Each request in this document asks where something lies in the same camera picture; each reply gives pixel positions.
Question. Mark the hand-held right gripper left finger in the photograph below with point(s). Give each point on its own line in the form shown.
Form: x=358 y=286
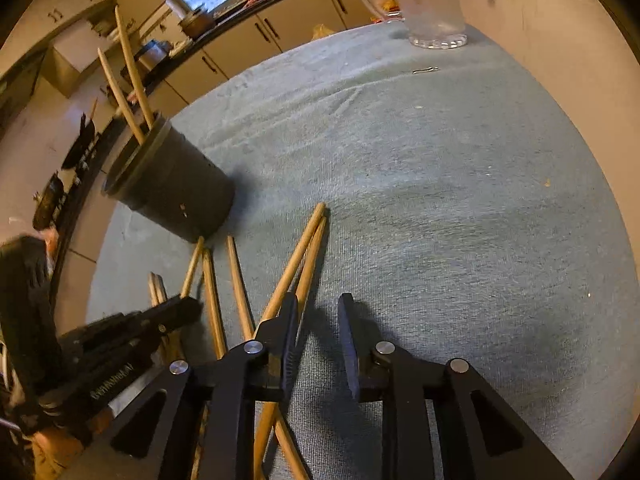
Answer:
x=290 y=350

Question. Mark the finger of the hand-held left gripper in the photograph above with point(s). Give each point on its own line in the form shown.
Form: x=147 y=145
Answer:
x=175 y=312

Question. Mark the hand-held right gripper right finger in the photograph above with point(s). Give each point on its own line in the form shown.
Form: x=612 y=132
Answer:
x=347 y=350

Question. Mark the dark grey chopstick holder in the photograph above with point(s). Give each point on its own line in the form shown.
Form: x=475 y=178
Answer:
x=185 y=185

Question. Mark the black wok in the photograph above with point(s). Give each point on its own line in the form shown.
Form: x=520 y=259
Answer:
x=47 y=202
x=82 y=142

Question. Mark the blue table cloth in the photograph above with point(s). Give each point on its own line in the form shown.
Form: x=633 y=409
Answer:
x=425 y=185

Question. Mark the range hood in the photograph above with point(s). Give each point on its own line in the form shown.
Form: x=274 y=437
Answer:
x=65 y=65

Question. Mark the grey countertop container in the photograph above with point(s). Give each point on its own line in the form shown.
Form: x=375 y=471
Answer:
x=150 y=55

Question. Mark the small metal hair pin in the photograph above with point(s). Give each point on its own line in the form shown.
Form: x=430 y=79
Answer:
x=425 y=70

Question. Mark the brown cooking pot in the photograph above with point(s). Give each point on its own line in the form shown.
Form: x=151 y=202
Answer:
x=195 y=22

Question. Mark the black kitchen countertop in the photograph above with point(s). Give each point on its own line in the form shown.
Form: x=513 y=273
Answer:
x=240 y=16

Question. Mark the small yellow bag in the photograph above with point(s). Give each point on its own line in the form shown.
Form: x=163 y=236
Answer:
x=322 y=31

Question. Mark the cream kitchen cabinets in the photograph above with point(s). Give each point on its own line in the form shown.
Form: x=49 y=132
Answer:
x=300 y=17

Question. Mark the clear glass pitcher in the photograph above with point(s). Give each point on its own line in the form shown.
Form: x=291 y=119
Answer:
x=430 y=5

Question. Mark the cream wall cabinets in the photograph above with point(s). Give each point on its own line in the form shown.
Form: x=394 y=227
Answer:
x=60 y=5

